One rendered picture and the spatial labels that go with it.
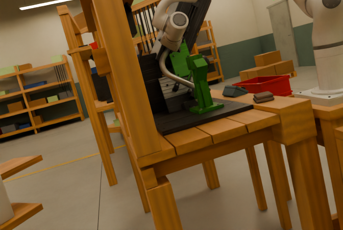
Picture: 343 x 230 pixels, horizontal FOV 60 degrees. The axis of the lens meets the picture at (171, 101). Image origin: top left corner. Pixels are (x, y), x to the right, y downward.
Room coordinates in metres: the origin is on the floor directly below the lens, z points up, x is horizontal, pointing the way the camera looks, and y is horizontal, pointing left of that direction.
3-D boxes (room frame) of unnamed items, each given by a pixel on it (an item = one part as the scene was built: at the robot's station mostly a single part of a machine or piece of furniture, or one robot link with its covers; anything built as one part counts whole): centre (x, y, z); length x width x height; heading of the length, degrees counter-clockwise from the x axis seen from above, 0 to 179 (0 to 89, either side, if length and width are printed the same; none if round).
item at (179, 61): (1.72, -0.10, 1.17); 0.13 x 0.12 x 0.20; 12
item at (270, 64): (7.79, -2.61, 0.37); 1.20 x 0.80 x 0.74; 109
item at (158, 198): (1.78, -0.03, 0.44); 1.49 x 0.70 x 0.88; 12
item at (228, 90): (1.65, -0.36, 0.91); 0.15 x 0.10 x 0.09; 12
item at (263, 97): (1.31, -0.40, 0.91); 0.10 x 0.08 x 0.03; 170
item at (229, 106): (1.78, -0.03, 0.89); 1.10 x 0.42 x 0.02; 12
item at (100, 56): (1.70, 0.33, 1.23); 1.30 x 0.05 x 0.09; 12
